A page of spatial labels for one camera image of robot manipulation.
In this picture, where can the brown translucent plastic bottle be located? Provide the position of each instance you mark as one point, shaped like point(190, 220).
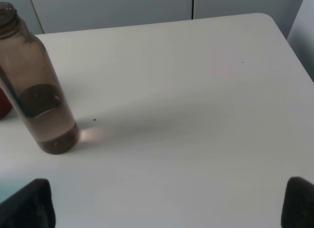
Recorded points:
point(28, 79)

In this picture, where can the red plastic cup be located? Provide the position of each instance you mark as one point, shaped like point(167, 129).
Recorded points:
point(5, 105)

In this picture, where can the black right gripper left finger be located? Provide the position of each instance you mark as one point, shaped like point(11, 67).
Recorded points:
point(30, 207)

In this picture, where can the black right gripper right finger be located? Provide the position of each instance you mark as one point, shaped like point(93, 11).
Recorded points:
point(298, 206)

